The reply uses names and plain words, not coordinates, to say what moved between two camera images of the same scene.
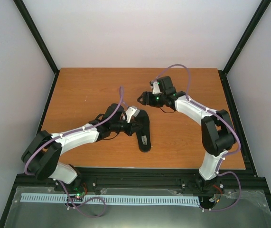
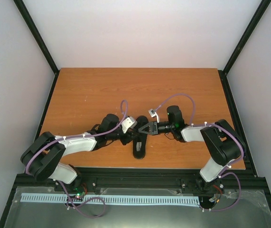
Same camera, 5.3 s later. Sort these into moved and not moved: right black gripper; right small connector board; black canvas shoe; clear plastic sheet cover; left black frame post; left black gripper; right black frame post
Moved: black canvas shoe; left black gripper; right black gripper
Not moved: right black frame post; left black frame post; right small connector board; clear plastic sheet cover
